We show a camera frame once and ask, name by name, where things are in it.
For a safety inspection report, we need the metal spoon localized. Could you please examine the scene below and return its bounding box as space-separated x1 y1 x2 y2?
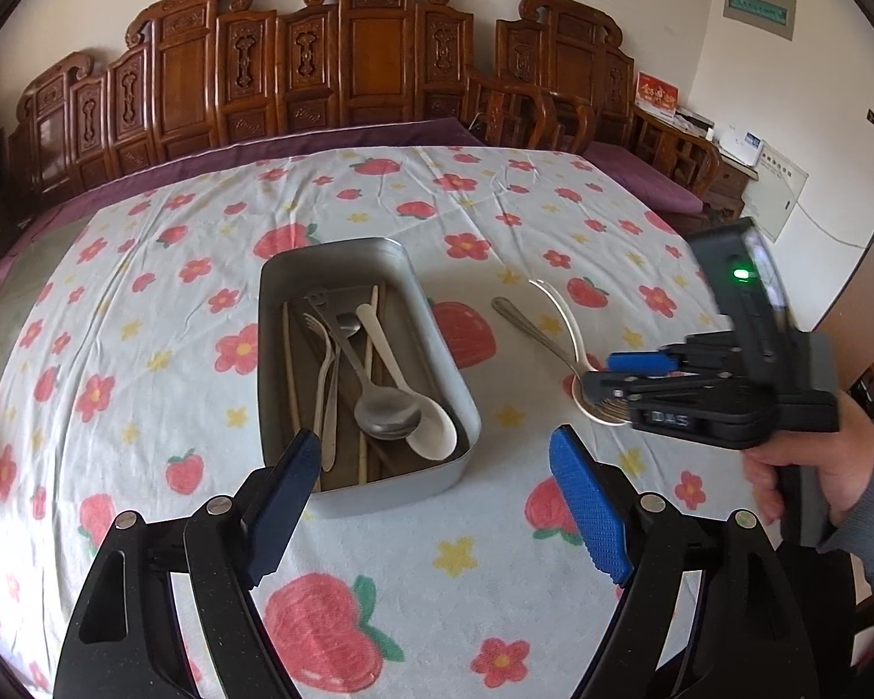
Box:
528 278 630 428
304 289 420 440

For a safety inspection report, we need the metal fork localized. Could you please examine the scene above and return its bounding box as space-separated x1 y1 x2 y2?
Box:
491 295 632 423

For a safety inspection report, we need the white plastic spoon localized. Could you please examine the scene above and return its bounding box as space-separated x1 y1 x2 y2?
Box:
357 303 457 463
320 352 341 472

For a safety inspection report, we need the white plastic fork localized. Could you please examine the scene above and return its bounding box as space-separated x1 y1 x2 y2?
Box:
304 314 334 436

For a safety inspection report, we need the dark brown wooden chopstick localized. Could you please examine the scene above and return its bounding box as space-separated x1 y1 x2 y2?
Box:
337 312 391 485

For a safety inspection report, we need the person's right hand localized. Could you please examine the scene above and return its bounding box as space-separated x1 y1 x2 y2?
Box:
742 393 874 525

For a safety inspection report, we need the purple seat cushion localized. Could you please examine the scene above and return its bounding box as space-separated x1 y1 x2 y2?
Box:
581 142 703 215

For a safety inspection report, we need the floral white tablecloth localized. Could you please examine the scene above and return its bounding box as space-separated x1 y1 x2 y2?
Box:
0 147 755 697

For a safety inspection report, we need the metal rectangular tray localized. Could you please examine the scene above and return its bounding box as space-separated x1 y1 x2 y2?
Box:
257 236 481 518

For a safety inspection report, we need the red printed box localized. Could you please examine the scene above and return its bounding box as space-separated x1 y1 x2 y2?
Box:
635 71 679 118

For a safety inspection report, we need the wooden armchair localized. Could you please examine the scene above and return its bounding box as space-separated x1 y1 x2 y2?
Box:
461 68 597 153

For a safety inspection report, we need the carved wooden bench backrest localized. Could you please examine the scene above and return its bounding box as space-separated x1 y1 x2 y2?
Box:
7 0 635 204

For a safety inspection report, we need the wall electrical panel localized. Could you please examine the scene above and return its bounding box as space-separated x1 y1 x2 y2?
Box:
723 0 797 41

